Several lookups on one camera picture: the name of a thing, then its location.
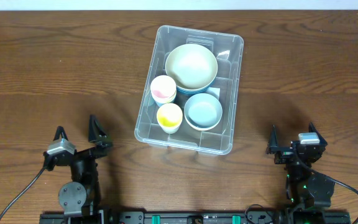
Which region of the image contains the light grey bowl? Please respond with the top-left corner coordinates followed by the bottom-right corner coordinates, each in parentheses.
top-left (184, 93), bottom-right (223, 126)

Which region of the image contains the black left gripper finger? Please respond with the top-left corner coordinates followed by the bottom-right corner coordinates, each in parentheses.
top-left (88, 114), bottom-right (113, 147)
top-left (53, 126), bottom-right (68, 141)

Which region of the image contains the cream beige bowl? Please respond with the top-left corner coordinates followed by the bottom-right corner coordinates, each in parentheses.
top-left (165, 44), bottom-right (218, 90)

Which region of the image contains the yellow cup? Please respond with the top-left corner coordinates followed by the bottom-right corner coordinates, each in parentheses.
top-left (157, 103), bottom-right (183, 128)
top-left (152, 94), bottom-right (177, 103)

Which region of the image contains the cream white cup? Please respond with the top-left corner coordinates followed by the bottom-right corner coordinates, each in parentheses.
top-left (160, 123), bottom-right (181, 134)

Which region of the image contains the white bowl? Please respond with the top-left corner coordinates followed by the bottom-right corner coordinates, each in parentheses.
top-left (188, 123), bottom-right (218, 131)

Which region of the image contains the pink cup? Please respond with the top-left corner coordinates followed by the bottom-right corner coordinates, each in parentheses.
top-left (150, 75), bottom-right (177, 99)

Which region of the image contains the clear plastic storage container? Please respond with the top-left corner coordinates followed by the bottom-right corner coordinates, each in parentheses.
top-left (134, 25), bottom-right (244, 156)

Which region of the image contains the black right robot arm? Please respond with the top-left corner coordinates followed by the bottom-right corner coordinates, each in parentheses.
top-left (266, 123), bottom-right (335, 216)

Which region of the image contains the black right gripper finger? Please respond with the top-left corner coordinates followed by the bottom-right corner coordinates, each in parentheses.
top-left (308, 122), bottom-right (328, 146)
top-left (266, 125), bottom-right (279, 154)

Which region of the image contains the white paper label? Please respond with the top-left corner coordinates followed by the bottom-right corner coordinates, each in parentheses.
top-left (205, 87), bottom-right (220, 99)

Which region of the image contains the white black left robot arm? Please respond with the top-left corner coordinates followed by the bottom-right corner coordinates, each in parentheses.
top-left (44, 114), bottom-right (113, 217)

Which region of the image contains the light blue cup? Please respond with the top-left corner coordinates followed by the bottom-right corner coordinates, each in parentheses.
top-left (154, 100), bottom-right (167, 107)

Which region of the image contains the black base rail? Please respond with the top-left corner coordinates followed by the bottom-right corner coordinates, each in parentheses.
top-left (39, 210), bottom-right (351, 224)

